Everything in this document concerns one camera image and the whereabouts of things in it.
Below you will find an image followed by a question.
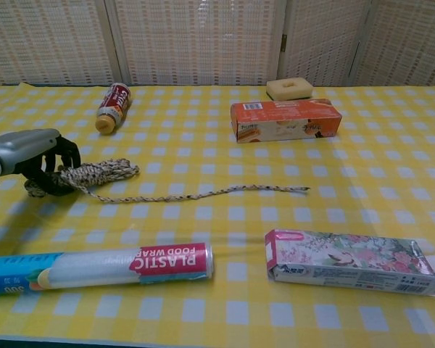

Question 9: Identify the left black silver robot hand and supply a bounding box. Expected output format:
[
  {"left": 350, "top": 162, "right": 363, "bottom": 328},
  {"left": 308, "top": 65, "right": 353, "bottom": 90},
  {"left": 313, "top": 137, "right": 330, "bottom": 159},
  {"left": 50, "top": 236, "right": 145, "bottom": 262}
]
[{"left": 0, "top": 128, "right": 83, "bottom": 196}]

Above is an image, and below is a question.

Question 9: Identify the speckled braided rope bundle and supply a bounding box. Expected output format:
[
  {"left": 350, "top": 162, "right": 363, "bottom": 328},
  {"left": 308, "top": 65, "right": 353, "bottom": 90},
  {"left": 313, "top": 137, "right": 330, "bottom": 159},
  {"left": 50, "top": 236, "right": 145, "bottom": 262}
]
[{"left": 24, "top": 158, "right": 311, "bottom": 204}]

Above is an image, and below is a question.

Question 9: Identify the plastic food wrap roll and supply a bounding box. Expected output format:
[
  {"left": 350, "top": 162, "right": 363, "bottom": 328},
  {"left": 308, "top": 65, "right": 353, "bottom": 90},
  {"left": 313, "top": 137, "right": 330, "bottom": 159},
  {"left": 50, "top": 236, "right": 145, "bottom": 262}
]
[{"left": 0, "top": 241, "right": 215, "bottom": 297}]

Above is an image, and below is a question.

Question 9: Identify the red seasoning bottle yellow cap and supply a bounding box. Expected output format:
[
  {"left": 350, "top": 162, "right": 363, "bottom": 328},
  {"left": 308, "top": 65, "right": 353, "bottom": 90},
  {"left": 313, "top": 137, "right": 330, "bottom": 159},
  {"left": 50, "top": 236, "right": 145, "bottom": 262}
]
[{"left": 95, "top": 82, "right": 133, "bottom": 136}]

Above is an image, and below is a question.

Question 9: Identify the yellow white checkered tablecloth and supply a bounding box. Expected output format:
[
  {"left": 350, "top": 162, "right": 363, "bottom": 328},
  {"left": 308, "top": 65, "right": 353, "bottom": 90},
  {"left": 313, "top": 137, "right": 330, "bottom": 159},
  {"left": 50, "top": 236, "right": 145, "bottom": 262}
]
[{"left": 0, "top": 82, "right": 435, "bottom": 348}]

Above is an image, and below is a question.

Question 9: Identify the woven folding screen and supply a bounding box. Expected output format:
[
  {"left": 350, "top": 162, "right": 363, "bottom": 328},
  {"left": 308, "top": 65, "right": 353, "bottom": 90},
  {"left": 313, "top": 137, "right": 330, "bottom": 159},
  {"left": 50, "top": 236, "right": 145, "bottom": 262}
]
[{"left": 0, "top": 0, "right": 435, "bottom": 91}]

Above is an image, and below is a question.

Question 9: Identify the orange cardboard snack box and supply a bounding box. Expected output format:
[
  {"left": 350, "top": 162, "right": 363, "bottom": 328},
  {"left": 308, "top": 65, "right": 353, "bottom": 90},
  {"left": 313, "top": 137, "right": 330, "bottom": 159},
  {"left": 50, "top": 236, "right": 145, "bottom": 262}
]
[{"left": 230, "top": 98, "right": 344, "bottom": 144}]

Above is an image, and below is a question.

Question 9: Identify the yellow sponge with hole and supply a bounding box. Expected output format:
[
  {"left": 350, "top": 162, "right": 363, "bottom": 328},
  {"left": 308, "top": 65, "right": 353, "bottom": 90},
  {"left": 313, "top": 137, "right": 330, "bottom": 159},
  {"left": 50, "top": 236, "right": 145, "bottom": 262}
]
[{"left": 266, "top": 78, "right": 315, "bottom": 102}]

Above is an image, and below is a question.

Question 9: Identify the floral print carton box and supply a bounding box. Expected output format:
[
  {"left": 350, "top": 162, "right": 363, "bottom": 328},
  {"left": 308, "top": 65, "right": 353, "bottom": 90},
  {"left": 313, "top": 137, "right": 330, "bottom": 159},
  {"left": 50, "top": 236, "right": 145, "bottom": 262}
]
[{"left": 263, "top": 228, "right": 435, "bottom": 299}]

